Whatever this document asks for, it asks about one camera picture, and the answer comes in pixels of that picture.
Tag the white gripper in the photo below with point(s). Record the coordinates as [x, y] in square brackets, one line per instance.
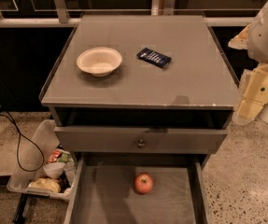
[265, 36]

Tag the red apple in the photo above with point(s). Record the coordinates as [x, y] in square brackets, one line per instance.
[143, 183]

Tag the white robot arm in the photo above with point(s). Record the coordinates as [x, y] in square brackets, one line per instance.
[254, 85]

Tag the grey drawer cabinet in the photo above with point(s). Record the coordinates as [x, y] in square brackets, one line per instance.
[196, 90]

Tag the round metal drawer knob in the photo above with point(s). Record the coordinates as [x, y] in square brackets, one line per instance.
[141, 144]

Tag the grey top drawer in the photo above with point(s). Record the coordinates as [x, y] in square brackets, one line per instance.
[124, 140]

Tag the grey open middle drawer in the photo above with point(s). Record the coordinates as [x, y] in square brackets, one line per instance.
[104, 192]

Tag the dark blue snack packet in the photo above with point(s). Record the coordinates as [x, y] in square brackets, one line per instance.
[151, 56]

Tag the white paper bowl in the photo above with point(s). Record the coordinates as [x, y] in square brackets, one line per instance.
[99, 62]

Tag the green snack packet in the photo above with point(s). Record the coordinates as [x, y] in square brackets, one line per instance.
[65, 157]

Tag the red snack packet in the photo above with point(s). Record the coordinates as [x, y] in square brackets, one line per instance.
[54, 156]

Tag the small white bowl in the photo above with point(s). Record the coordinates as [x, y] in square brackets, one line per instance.
[54, 170]

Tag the yellow chip bag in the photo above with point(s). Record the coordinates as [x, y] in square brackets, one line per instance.
[47, 183]

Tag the clear plastic storage bin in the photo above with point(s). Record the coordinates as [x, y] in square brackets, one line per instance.
[32, 157]

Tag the metal railing frame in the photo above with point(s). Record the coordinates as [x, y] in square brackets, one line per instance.
[67, 12]

